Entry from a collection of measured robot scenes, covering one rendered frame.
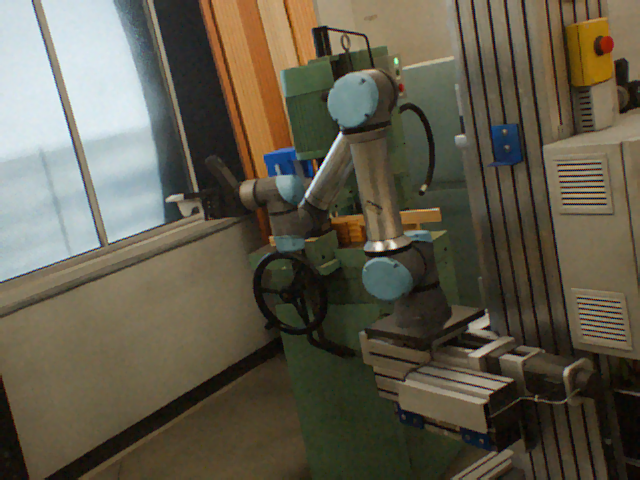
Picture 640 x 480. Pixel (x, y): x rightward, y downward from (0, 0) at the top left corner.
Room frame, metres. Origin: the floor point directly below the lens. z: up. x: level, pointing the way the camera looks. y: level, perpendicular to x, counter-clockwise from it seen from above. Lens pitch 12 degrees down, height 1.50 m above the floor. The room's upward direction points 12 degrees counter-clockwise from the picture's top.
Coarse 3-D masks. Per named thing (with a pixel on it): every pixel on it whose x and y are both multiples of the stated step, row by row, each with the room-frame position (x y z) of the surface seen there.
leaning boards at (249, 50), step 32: (224, 0) 4.37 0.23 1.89; (256, 0) 4.59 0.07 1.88; (288, 0) 4.77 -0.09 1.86; (224, 32) 4.32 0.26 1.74; (256, 32) 4.55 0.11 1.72; (288, 32) 4.77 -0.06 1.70; (224, 64) 4.30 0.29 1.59; (256, 64) 4.49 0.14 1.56; (288, 64) 4.71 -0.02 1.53; (224, 96) 4.27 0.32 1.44; (256, 96) 4.39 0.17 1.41; (256, 128) 4.33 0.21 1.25; (288, 128) 4.56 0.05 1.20; (256, 160) 4.28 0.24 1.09
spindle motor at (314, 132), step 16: (320, 64) 2.81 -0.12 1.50; (288, 80) 2.82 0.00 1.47; (304, 80) 2.79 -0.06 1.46; (320, 80) 2.80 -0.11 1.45; (288, 96) 2.83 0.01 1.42; (304, 96) 2.80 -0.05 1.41; (288, 112) 2.86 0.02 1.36; (304, 112) 2.80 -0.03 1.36; (320, 112) 2.80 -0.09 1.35; (304, 128) 2.81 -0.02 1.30; (320, 128) 2.80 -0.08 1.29; (336, 128) 2.83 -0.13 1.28; (304, 144) 2.82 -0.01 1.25; (320, 144) 2.80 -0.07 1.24
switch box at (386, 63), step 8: (384, 56) 3.01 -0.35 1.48; (392, 56) 3.03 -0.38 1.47; (400, 56) 3.07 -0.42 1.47; (376, 64) 3.03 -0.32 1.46; (384, 64) 3.01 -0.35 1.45; (392, 64) 3.02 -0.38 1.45; (400, 64) 3.07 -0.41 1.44; (392, 72) 3.01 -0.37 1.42; (400, 72) 3.06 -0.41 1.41; (400, 80) 3.05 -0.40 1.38; (400, 96) 3.04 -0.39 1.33
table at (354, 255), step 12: (252, 252) 2.92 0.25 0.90; (264, 252) 2.88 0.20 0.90; (336, 252) 2.69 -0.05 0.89; (348, 252) 2.67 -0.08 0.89; (360, 252) 2.64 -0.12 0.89; (252, 264) 2.91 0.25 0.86; (276, 264) 2.84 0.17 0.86; (324, 264) 2.64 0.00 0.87; (336, 264) 2.67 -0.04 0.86; (348, 264) 2.67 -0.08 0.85; (360, 264) 2.64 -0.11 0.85; (288, 276) 2.70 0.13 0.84
